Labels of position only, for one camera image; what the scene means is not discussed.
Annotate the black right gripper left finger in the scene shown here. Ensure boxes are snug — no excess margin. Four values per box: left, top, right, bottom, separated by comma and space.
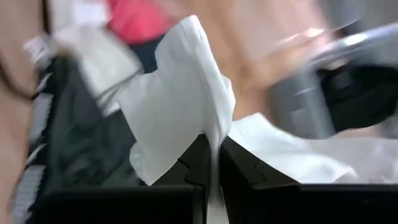
34, 133, 213, 224

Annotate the thick white sock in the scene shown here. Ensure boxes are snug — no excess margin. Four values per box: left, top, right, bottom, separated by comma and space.
23, 0, 144, 116

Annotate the red cloth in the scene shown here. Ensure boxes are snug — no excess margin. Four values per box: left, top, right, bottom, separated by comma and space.
107, 0, 174, 45

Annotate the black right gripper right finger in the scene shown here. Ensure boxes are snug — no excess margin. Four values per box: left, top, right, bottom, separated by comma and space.
219, 136, 398, 224

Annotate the black Puma underwear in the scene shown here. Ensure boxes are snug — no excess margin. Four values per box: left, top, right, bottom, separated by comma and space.
12, 34, 165, 224

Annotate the thin white cloth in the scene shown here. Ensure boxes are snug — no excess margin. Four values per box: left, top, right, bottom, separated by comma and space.
118, 14, 398, 224

